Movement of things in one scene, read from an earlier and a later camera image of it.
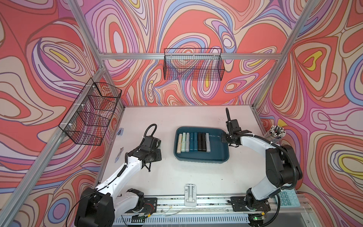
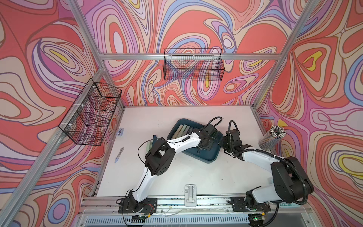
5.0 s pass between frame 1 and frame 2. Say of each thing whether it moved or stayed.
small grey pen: stayed
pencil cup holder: stayed
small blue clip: stayed
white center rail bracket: stayed
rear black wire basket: stayed
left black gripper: moved
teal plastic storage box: moved
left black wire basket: stayed
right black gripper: moved
